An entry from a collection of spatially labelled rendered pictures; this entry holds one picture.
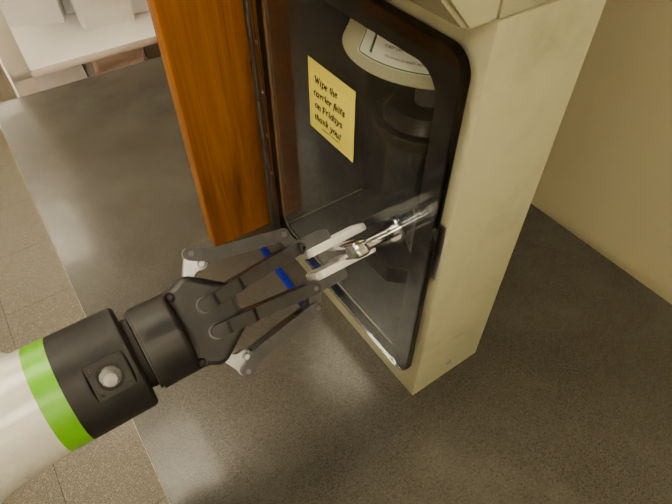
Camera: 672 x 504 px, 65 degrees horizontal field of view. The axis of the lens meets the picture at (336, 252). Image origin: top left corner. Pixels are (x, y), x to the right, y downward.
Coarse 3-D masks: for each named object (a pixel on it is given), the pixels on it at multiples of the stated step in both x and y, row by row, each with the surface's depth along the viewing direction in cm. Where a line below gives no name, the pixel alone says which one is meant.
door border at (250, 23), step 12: (252, 0) 53; (252, 12) 54; (252, 24) 56; (252, 36) 57; (252, 60) 59; (468, 60) 33; (252, 72) 60; (264, 84) 60; (264, 96) 61; (264, 108) 63; (264, 120) 64; (264, 132) 66; (264, 144) 68; (276, 192) 72; (276, 204) 74; (444, 204) 42; (276, 216) 76
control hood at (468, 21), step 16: (416, 0) 31; (432, 0) 29; (448, 0) 28; (464, 0) 28; (480, 0) 29; (496, 0) 29; (448, 16) 29; (464, 16) 29; (480, 16) 30; (496, 16) 30
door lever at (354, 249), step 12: (384, 228) 48; (396, 228) 48; (360, 240) 46; (372, 240) 47; (384, 240) 48; (396, 240) 49; (324, 252) 52; (336, 252) 50; (348, 252) 47; (360, 252) 46
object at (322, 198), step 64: (256, 0) 53; (320, 0) 43; (320, 64) 47; (384, 64) 39; (448, 64) 34; (384, 128) 43; (448, 128) 36; (320, 192) 59; (384, 192) 47; (384, 256) 53; (384, 320) 60
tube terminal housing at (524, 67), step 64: (384, 0) 38; (512, 0) 30; (576, 0) 34; (512, 64) 34; (576, 64) 39; (512, 128) 39; (448, 192) 42; (512, 192) 46; (448, 256) 47; (448, 320) 56
